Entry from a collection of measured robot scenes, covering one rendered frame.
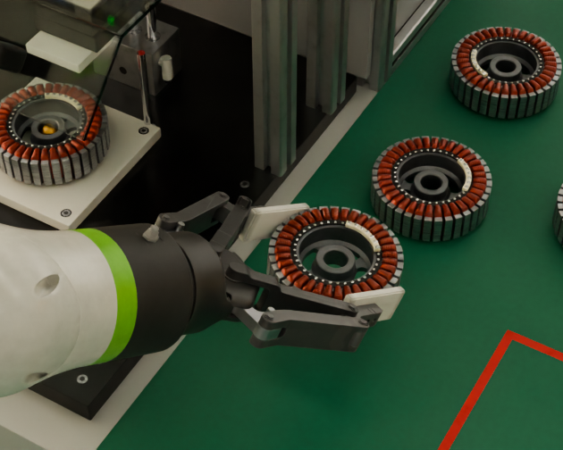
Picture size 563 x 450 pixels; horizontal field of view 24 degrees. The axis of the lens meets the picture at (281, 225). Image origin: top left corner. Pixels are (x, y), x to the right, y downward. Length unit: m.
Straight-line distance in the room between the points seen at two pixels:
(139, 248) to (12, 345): 0.13
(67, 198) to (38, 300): 0.43
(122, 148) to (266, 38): 0.20
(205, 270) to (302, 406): 0.22
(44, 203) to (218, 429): 0.28
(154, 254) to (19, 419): 0.28
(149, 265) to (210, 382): 0.26
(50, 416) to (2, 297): 0.33
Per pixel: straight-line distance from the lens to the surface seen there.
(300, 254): 1.09
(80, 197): 1.21
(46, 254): 0.82
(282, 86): 1.16
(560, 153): 1.32
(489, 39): 1.38
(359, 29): 1.30
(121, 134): 1.27
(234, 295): 0.94
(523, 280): 1.20
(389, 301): 1.05
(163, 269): 0.88
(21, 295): 0.79
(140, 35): 1.31
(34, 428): 1.10
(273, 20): 1.11
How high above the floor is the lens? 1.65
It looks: 48 degrees down
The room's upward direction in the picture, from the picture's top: straight up
